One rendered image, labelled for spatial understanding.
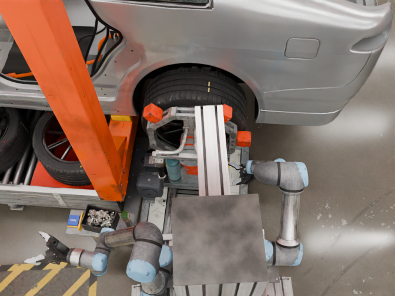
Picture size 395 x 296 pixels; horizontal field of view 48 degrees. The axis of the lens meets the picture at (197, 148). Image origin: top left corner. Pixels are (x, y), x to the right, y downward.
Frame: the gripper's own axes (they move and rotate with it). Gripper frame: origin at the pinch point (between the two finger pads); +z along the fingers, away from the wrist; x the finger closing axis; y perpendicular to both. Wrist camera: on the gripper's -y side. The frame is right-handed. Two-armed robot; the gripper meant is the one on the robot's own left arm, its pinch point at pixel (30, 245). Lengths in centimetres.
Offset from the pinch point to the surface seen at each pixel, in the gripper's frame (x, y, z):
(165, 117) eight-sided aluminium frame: 91, 3, -40
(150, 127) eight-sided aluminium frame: 90, 13, -30
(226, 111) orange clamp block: 96, -4, -74
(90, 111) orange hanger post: 55, -35, -15
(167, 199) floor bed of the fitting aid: 97, 105, -35
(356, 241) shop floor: 96, 112, -178
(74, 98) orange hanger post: 49, -49, -13
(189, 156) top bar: 76, 16, -57
